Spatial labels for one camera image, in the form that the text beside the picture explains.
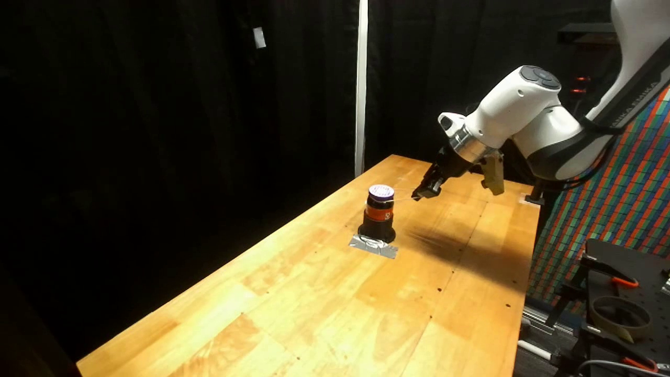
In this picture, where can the silver foil piece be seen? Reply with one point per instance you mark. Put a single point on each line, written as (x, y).
(372, 246)

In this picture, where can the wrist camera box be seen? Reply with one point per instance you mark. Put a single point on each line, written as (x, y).
(493, 173)

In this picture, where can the striped colourful cloth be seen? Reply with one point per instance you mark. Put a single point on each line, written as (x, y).
(620, 202)

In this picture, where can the white tag on curtain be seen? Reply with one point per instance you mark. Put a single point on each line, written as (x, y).
(257, 36)

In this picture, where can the dark jar with purple lid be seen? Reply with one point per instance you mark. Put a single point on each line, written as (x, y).
(379, 216)

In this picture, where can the grey tape roll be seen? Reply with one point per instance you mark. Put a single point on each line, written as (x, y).
(603, 314)

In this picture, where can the black mounting platform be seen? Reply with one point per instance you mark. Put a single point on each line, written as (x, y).
(620, 280)

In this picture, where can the black shelf with red lights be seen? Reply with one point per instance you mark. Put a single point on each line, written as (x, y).
(582, 43)

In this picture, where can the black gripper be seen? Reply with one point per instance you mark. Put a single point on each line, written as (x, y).
(450, 167)

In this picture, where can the white vertical pole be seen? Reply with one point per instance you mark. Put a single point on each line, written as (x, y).
(361, 84)

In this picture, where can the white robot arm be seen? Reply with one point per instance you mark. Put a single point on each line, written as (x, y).
(545, 118)

